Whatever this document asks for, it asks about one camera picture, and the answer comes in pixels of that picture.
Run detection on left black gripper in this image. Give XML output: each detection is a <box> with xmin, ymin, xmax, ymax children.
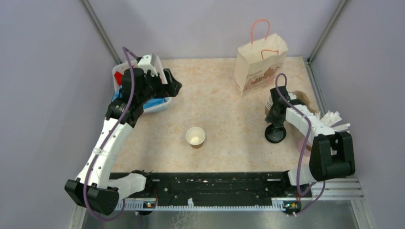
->
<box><xmin>138</xmin><ymin>68</ymin><xmax>181</xmax><ymax>104</ymax></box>

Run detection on black lid stack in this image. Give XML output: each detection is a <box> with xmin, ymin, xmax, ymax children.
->
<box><xmin>264</xmin><ymin>124</ymin><xmax>287</xmax><ymax>144</ymax></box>

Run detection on brown paper cup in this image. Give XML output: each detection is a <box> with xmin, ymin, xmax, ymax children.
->
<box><xmin>185</xmin><ymin>126</ymin><xmax>206</xmax><ymax>149</ymax></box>

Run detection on stack of paper cups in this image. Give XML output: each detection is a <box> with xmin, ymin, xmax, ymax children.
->
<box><xmin>265</xmin><ymin>95</ymin><xmax>273</xmax><ymax>115</ymax></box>

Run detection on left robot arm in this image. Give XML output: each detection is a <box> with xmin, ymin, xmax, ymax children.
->
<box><xmin>64</xmin><ymin>67</ymin><xmax>182</xmax><ymax>215</ymax></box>

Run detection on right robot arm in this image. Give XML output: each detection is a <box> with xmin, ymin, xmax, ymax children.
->
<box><xmin>265</xmin><ymin>86</ymin><xmax>355</xmax><ymax>197</ymax></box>

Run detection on paper takeout bag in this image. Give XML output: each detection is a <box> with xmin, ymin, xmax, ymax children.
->
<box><xmin>233</xmin><ymin>19</ymin><xmax>288</xmax><ymax>96</ymax></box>

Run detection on blue snack bag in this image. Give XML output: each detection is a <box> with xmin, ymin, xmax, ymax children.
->
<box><xmin>112</xmin><ymin>89</ymin><xmax>166</xmax><ymax>109</ymax></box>

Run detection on cardboard cup carrier stack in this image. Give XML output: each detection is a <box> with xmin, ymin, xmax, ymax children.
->
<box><xmin>292</xmin><ymin>91</ymin><xmax>319</xmax><ymax>114</ymax></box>

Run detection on pink holder cup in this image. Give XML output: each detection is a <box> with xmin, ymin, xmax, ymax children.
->
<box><xmin>297</xmin><ymin>139</ymin><xmax>313</xmax><ymax>158</ymax></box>

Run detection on white plastic basket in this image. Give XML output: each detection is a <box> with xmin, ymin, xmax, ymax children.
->
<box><xmin>112</xmin><ymin>60</ymin><xmax>172</xmax><ymax>113</ymax></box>

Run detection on red snack bag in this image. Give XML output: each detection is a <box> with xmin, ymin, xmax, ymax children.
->
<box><xmin>114</xmin><ymin>71</ymin><xmax>123</xmax><ymax>86</ymax></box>

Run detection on white wrapped straws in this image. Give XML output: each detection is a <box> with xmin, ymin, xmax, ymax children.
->
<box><xmin>320</xmin><ymin>111</ymin><xmax>351</xmax><ymax>132</ymax></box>

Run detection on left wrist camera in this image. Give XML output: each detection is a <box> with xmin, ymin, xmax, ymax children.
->
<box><xmin>136</xmin><ymin>54</ymin><xmax>164</xmax><ymax>77</ymax></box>

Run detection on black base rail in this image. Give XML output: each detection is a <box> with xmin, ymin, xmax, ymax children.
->
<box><xmin>116</xmin><ymin>172</ymin><xmax>302</xmax><ymax>215</ymax></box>

